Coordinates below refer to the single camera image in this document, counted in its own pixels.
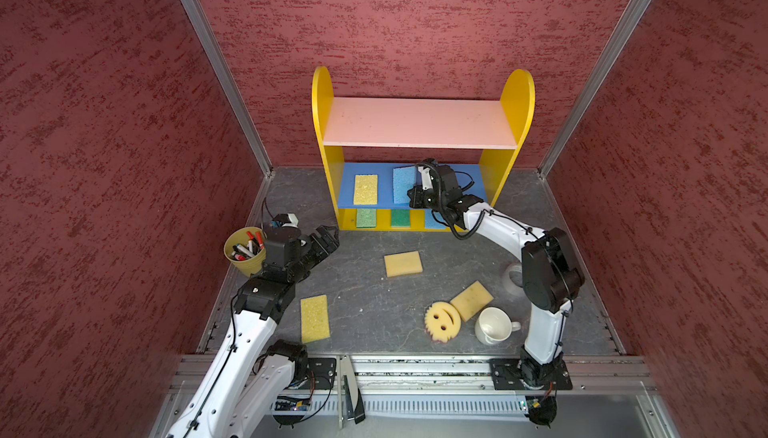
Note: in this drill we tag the blue sponge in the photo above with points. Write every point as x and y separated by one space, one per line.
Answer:
431 223
404 179

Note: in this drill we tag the white mug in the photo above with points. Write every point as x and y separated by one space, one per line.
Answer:
493 326

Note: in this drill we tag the green cellulose sponge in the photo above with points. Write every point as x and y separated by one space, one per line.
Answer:
366 218

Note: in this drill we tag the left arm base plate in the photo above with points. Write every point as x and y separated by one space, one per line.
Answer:
316 373

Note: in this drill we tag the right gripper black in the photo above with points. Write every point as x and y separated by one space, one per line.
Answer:
417 196

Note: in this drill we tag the clear tape roll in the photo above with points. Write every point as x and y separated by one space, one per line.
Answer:
512 278

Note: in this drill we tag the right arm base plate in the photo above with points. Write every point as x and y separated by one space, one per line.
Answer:
516 374

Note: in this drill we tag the tan sponge green scrub back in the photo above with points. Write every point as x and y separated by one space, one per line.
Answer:
400 218

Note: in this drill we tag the tan sponge middle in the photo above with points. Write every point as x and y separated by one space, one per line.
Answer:
403 264

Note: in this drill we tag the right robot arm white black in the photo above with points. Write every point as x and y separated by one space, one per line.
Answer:
551 278

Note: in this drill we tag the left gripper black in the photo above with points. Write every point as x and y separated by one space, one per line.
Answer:
332 242

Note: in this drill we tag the yellow-green pen cup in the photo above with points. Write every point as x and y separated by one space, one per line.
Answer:
245 249

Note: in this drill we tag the yellow shelf with coloured boards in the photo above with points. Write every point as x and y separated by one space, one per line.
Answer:
498 129

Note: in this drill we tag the smiley face yellow sponge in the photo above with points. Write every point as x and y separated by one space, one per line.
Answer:
442 321

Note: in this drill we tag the yellow cellulose sponge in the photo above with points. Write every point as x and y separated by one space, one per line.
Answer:
365 192
315 324

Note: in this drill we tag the tan sponge near mug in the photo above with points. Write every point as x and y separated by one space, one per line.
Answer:
471 300

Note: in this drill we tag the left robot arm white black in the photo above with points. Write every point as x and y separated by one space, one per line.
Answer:
246 376

